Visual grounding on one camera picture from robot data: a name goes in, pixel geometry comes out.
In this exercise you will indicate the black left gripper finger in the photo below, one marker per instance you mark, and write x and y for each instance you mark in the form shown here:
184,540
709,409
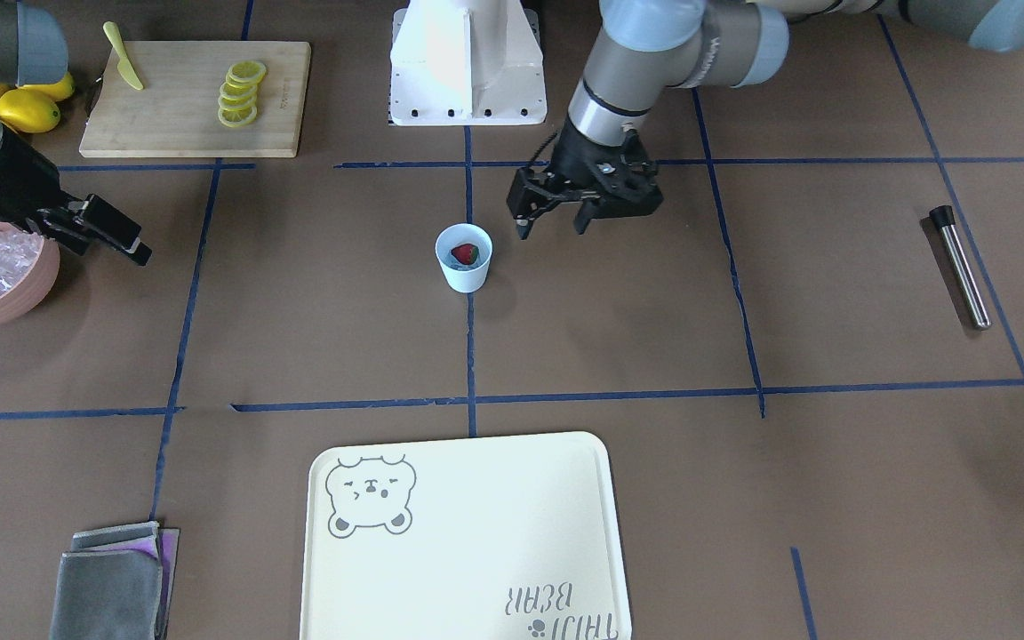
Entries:
590,210
532,194

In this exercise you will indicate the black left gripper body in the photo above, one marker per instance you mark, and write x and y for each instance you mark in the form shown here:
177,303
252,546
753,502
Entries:
575,154

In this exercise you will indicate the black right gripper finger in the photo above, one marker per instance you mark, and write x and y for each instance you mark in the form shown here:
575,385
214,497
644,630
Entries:
78,224

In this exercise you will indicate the light blue plastic cup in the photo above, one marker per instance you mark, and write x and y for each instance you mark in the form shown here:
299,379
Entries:
464,281

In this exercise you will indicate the red strawberry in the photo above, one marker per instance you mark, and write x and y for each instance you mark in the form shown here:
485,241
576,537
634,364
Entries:
465,256

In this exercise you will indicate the steel muddler black handle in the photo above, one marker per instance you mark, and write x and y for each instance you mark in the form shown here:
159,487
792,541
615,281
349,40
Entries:
943,219

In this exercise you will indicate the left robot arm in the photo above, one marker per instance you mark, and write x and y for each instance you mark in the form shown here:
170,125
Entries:
646,47

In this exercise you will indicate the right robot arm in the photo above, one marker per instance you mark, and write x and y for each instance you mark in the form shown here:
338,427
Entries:
33,50

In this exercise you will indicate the whole yellow lemon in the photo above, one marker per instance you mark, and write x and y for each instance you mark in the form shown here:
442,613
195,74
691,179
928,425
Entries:
29,111

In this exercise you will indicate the wooden cutting board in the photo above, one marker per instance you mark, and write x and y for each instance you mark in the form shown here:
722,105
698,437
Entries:
175,116

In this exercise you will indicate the yellow plastic knife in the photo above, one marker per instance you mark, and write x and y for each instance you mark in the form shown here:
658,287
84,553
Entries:
124,64

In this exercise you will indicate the lemon slice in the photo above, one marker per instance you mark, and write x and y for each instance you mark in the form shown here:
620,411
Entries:
236,103
237,117
237,92
246,73

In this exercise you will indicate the cream bear serving tray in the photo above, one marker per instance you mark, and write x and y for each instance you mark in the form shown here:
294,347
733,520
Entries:
501,537

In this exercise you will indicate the folded grey cloth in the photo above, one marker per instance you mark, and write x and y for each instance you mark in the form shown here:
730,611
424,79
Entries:
116,582

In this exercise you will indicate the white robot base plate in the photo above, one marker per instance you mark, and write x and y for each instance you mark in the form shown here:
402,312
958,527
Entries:
466,63

